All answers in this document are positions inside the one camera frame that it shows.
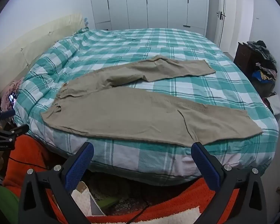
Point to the pink cloth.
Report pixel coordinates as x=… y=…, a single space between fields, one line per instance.
x=7 y=91

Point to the paper bag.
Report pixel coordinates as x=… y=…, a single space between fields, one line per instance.
x=86 y=201

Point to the dark wooden dresser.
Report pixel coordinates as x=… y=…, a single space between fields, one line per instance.
x=243 y=56

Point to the white bag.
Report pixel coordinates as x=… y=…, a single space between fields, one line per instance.
x=276 y=103

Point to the green cloth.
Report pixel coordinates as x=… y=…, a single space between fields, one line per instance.
x=3 y=203

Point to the orange fluffy cloth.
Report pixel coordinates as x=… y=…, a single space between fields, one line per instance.
x=30 y=154

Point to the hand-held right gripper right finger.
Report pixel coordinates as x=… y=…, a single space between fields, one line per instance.
x=206 y=168

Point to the white wardrobe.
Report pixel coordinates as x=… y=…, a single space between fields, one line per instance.
x=154 y=4

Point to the beige pants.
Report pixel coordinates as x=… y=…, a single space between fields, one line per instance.
x=130 y=112

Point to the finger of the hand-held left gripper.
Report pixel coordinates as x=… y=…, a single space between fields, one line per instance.
x=14 y=131
x=7 y=113

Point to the bed with green checked duvet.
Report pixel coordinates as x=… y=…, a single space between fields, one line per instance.
x=154 y=42

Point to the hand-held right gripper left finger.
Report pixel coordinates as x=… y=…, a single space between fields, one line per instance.
x=80 y=168

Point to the small light blue item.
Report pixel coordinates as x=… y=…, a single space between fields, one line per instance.
x=86 y=22

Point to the white door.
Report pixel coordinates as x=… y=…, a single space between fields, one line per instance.
x=228 y=16

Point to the pile of clothes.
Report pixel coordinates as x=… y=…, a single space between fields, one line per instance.
x=266 y=70

